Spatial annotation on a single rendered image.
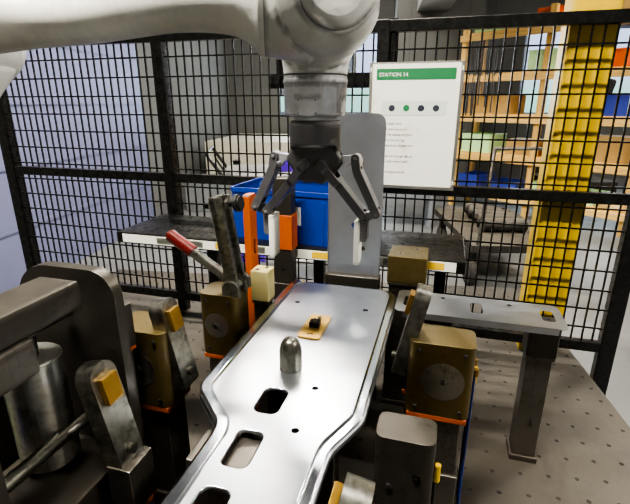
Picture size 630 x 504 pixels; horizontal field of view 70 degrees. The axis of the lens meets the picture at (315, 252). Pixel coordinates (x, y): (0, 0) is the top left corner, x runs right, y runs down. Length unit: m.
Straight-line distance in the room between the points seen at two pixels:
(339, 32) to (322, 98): 0.19
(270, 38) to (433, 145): 0.77
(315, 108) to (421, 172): 0.62
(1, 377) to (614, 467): 1.01
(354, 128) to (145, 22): 0.50
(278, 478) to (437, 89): 0.95
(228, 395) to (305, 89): 0.41
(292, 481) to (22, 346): 0.28
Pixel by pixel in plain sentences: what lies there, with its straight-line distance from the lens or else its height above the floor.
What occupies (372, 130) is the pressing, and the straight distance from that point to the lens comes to 0.93.
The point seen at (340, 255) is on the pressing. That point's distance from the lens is 1.00.
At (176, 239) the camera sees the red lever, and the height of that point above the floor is 1.14.
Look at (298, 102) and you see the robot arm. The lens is 0.64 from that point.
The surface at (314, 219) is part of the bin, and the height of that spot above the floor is 1.10.
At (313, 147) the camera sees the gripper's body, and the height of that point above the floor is 1.30.
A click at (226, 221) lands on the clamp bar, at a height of 1.17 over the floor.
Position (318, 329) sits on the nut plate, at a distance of 0.76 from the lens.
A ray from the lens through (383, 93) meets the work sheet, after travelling 1.21.
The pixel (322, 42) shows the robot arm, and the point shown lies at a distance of 0.46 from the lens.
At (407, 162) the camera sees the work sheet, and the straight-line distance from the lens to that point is 1.21.
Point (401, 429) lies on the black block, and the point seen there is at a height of 0.99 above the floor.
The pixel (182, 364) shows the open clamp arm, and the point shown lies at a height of 1.02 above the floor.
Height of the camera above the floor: 1.36
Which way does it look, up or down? 18 degrees down
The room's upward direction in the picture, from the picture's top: straight up
